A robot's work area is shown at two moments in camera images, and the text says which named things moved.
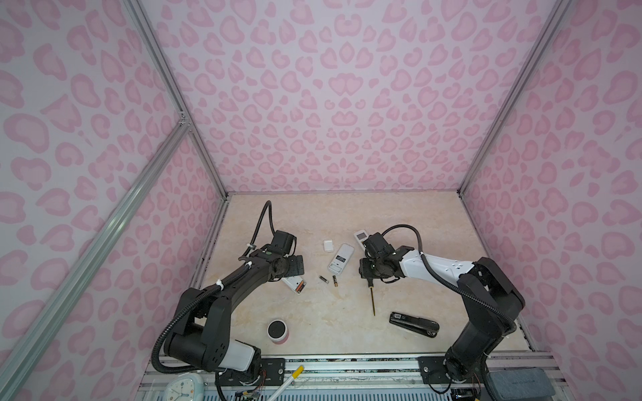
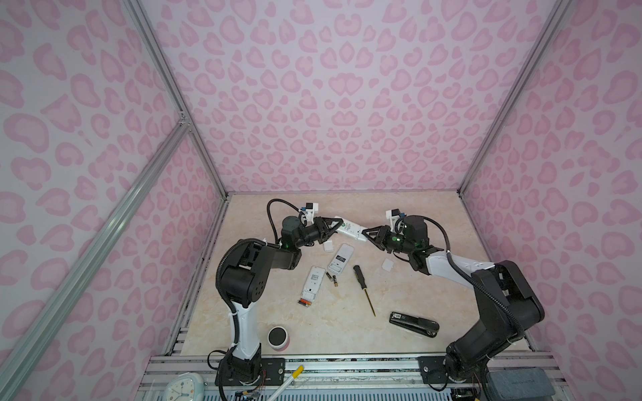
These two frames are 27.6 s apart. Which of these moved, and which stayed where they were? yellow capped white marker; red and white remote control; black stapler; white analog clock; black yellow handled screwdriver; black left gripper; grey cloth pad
Moved: black yellow handled screwdriver; black left gripper
Stayed: white analog clock; yellow capped white marker; black stapler; grey cloth pad; red and white remote control
